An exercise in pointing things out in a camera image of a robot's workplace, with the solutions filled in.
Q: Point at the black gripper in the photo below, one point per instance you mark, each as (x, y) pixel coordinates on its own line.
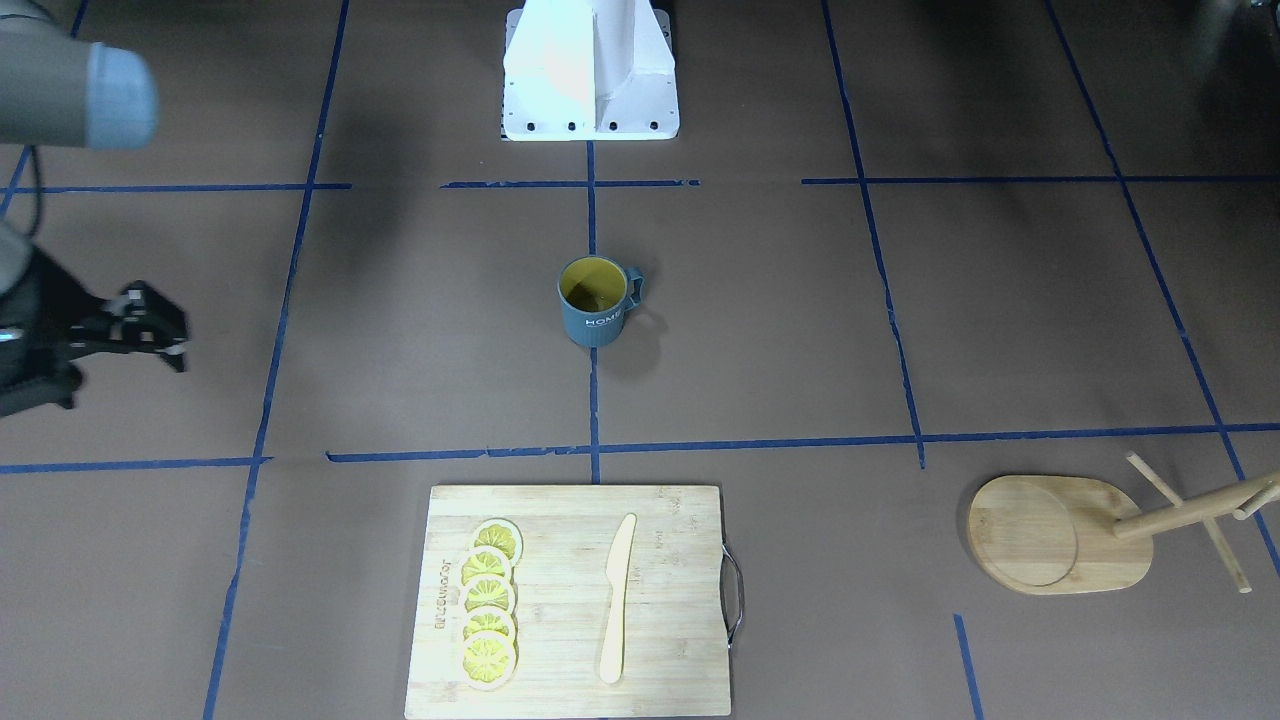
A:
(38, 305)

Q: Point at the dark blue mug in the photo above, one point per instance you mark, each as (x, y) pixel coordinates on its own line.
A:
(595, 295)

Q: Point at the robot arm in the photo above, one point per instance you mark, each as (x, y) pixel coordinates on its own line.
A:
(57, 90)

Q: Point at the wooden cup rack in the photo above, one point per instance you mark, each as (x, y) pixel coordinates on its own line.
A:
(1045, 535)

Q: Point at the lemon slice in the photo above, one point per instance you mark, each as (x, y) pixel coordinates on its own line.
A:
(502, 534)
(488, 591)
(489, 623)
(485, 562)
(488, 659)

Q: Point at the yellow plastic knife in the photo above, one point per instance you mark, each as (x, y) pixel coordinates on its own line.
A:
(617, 570)

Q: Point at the bamboo cutting board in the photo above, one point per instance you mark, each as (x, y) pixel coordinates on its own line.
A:
(677, 642)

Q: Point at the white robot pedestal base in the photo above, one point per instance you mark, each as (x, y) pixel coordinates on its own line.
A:
(589, 71)

